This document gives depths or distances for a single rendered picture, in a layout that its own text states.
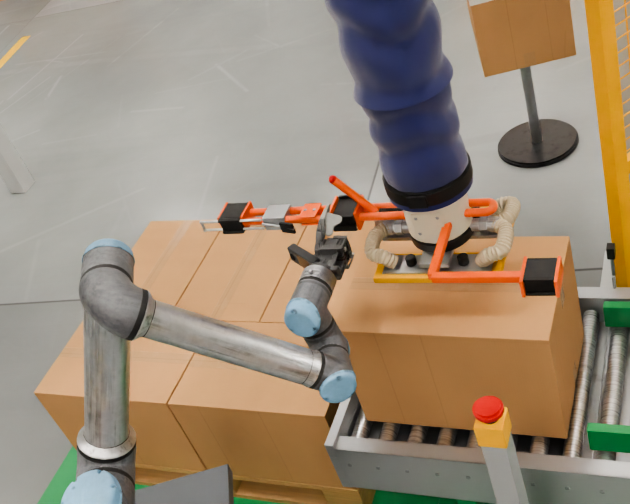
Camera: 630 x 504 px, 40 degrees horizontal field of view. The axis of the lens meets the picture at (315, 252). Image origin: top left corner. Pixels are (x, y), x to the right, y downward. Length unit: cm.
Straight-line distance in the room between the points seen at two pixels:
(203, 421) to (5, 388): 164
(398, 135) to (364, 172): 270
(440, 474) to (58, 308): 272
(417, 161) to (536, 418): 84
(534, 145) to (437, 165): 248
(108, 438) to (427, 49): 122
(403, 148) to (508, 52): 195
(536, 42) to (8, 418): 291
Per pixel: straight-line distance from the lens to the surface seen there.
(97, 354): 213
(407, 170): 211
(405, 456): 257
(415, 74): 197
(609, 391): 268
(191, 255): 368
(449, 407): 257
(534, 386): 242
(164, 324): 192
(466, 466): 253
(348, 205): 239
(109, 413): 224
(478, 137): 477
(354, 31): 195
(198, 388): 309
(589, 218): 411
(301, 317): 209
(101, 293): 191
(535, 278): 201
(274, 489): 338
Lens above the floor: 260
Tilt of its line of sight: 37 degrees down
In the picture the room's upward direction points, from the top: 21 degrees counter-clockwise
